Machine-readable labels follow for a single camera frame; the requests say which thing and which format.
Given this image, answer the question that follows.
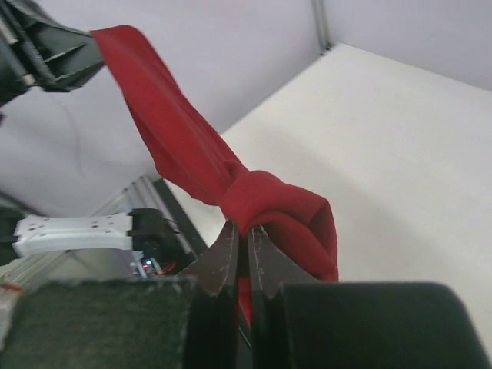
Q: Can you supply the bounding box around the red t-shirt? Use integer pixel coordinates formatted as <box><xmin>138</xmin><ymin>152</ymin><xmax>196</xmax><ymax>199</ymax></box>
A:
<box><xmin>90</xmin><ymin>25</ymin><xmax>341</xmax><ymax>326</ymax></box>

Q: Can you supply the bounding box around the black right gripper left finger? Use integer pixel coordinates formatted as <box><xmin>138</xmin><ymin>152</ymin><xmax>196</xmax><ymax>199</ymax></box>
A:
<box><xmin>181</xmin><ymin>222</ymin><xmax>240</xmax><ymax>368</ymax></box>

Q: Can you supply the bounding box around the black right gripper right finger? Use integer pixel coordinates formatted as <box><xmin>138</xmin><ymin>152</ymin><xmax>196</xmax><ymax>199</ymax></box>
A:
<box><xmin>247</xmin><ymin>227</ymin><xmax>323</xmax><ymax>368</ymax></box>

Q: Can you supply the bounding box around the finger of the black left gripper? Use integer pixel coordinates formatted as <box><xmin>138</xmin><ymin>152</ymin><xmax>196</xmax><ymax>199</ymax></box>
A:
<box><xmin>22</xmin><ymin>12</ymin><xmax>105</xmax><ymax>91</ymax></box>

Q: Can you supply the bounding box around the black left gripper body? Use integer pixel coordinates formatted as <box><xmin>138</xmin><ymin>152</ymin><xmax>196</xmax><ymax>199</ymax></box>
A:
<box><xmin>1</xmin><ymin>1</ymin><xmax>41</xmax><ymax>106</ymax></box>

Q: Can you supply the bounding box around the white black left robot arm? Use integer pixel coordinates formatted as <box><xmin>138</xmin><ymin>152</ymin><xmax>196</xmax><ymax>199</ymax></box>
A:
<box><xmin>1</xmin><ymin>1</ymin><xmax>186</xmax><ymax>274</ymax></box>

